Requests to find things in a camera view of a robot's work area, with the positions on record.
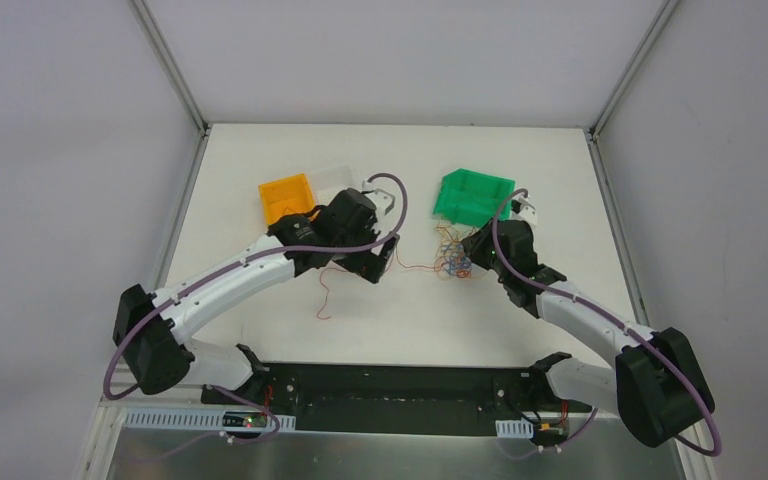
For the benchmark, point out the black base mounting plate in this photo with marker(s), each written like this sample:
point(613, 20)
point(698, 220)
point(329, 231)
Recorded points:
point(453, 401)

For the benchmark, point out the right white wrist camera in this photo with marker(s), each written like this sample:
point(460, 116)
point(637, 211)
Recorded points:
point(522, 209)

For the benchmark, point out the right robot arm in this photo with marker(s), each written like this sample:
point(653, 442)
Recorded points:
point(651, 379)

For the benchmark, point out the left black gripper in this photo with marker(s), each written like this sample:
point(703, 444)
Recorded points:
point(376, 261)

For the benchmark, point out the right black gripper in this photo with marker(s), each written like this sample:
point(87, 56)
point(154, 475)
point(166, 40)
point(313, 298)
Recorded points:
point(475, 245)

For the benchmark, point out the orange plastic bin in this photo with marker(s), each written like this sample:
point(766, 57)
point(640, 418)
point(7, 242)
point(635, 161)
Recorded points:
point(290, 195)

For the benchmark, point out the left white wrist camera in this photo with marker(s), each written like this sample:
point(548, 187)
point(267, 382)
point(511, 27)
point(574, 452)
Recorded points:
point(383, 201)

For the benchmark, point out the green plastic bin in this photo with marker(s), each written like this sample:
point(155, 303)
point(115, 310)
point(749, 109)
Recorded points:
point(471, 198)

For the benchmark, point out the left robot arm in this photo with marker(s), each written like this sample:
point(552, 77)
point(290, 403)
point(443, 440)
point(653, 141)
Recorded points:
point(155, 331)

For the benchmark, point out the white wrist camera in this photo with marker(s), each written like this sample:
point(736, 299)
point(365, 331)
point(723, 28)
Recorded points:
point(383, 201)
point(522, 209)

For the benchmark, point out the white plastic bin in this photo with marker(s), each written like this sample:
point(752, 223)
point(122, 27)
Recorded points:
point(327, 182)

